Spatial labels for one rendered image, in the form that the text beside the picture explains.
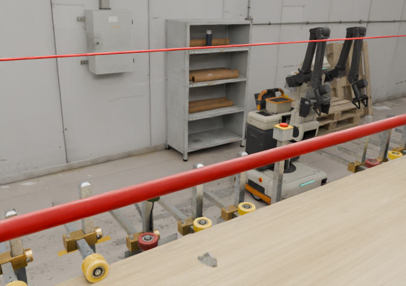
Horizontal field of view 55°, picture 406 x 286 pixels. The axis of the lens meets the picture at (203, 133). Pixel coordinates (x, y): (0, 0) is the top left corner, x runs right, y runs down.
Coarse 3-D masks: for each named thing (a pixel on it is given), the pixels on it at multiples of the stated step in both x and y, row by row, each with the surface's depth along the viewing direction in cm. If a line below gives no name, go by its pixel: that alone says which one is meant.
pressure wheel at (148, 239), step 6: (144, 234) 156; (150, 234) 156; (138, 240) 152; (144, 240) 153; (150, 240) 153; (156, 240) 153; (138, 246) 153; (144, 246) 151; (150, 246) 151; (156, 246) 154
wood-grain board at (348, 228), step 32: (320, 192) 196; (352, 192) 197; (384, 192) 198; (224, 224) 166; (256, 224) 166; (288, 224) 167; (320, 224) 168; (352, 224) 169; (384, 224) 170; (160, 256) 144; (192, 256) 145; (224, 256) 146; (256, 256) 146; (288, 256) 147; (320, 256) 147; (352, 256) 148; (384, 256) 148
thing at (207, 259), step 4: (200, 256) 143; (204, 256) 145; (208, 256) 143; (212, 256) 144; (200, 260) 142; (204, 260) 142; (208, 260) 141; (212, 260) 143; (216, 260) 142; (208, 264) 140; (212, 264) 140; (216, 264) 140
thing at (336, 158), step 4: (316, 152) 267; (320, 152) 264; (324, 152) 261; (328, 152) 260; (324, 156) 261; (328, 156) 259; (332, 156) 256; (336, 156) 255; (336, 160) 254; (340, 160) 251; (344, 160) 249; (348, 160) 249; (344, 164) 249; (360, 168) 240; (364, 168) 238; (368, 168) 237
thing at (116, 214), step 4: (112, 212) 181; (116, 212) 180; (120, 212) 180; (116, 216) 177; (120, 216) 176; (124, 216) 176; (116, 220) 178; (120, 220) 174; (124, 220) 174; (120, 224) 174; (124, 224) 170; (128, 224) 171; (124, 228) 170; (128, 228) 168; (132, 228) 168; (128, 232) 167; (132, 232) 165; (136, 232) 165
